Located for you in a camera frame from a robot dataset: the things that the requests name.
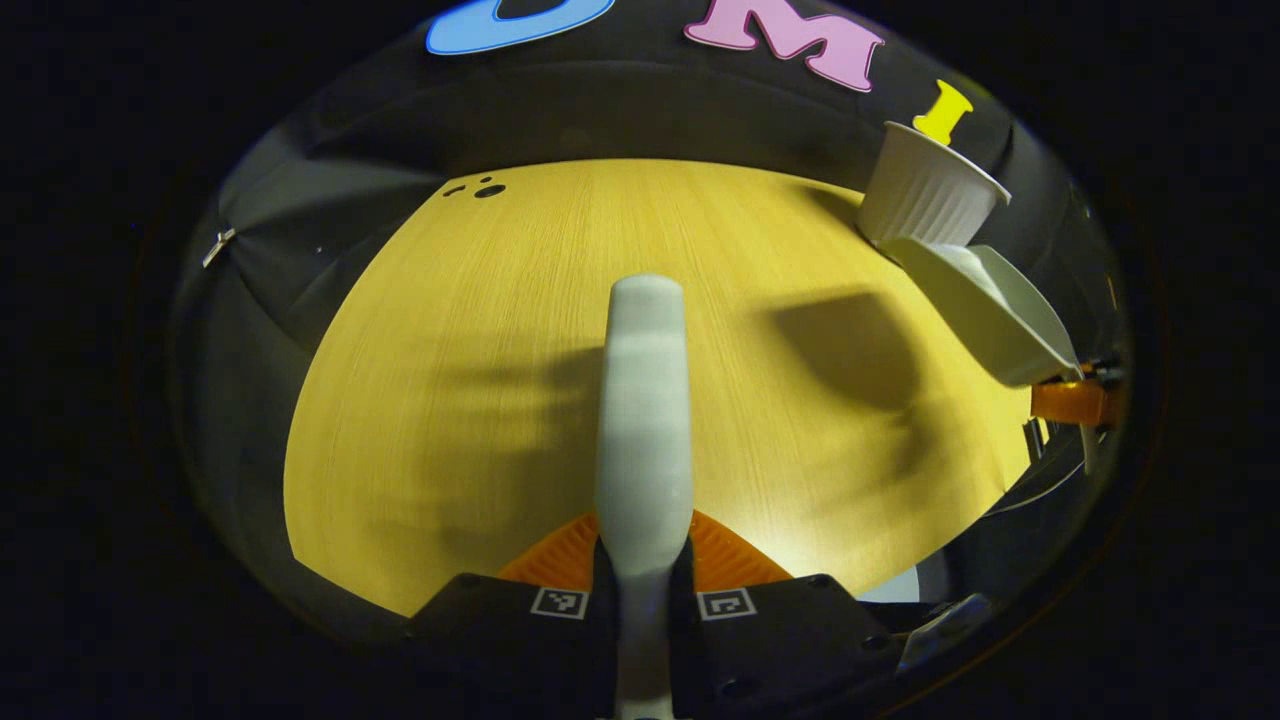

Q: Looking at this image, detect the black backdrop cloth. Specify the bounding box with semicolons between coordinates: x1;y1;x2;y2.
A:
170;0;1131;641

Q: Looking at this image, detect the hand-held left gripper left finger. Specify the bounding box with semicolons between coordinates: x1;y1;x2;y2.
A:
405;512;617;717

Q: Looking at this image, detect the white ribbed garbage bin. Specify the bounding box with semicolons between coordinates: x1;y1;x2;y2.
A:
857;121;1012;251

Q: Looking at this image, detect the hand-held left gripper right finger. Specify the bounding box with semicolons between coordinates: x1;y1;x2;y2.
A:
670;508;901;717

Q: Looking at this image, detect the grey dustpan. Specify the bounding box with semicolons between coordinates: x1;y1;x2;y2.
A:
880;236;1101;477

